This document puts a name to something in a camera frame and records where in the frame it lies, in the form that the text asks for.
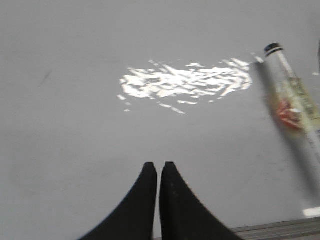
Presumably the grey aluminium whiteboard frame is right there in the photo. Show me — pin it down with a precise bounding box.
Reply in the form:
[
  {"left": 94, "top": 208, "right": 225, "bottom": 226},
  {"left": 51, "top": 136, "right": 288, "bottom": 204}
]
[{"left": 231, "top": 217, "right": 320, "bottom": 240}]

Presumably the white black whiteboard marker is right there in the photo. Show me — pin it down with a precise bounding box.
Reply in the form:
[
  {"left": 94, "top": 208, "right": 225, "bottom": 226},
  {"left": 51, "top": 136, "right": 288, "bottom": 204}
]
[{"left": 264, "top": 43, "right": 320, "bottom": 159}]

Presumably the red round magnet taped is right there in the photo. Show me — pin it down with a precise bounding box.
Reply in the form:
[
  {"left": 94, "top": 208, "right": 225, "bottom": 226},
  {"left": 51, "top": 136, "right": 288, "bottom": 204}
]
[{"left": 276, "top": 99, "right": 303, "bottom": 130}]

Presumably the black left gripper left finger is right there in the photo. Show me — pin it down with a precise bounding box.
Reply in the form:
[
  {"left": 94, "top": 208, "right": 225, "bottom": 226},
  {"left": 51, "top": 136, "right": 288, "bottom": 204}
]
[{"left": 81, "top": 162, "right": 157, "bottom": 240}]

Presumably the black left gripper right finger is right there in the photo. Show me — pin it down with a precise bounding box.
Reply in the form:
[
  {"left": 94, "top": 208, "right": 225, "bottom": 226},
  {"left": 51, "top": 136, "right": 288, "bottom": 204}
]
[{"left": 159, "top": 162, "right": 240, "bottom": 240}]

